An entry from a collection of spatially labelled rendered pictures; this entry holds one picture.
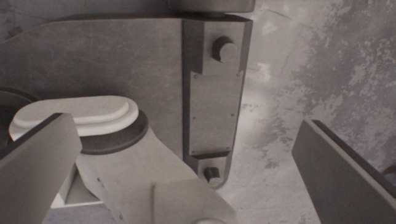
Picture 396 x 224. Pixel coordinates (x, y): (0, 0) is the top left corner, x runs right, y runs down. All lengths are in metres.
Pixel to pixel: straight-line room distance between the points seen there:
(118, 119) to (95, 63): 0.16
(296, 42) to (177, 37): 0.45
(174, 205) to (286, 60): 0.64
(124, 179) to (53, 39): 0.31
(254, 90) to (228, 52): 0.38
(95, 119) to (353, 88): 0.97
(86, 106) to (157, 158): 0.16
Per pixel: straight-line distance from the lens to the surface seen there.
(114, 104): 0.38
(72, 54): 0.49
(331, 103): 1.02
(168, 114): 0.52
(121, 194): 0.29
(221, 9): 0.43
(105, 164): 0.34
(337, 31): 0.88
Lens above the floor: 0.61
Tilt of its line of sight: 57 degrees down
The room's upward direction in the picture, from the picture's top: 158 degrees clockwise
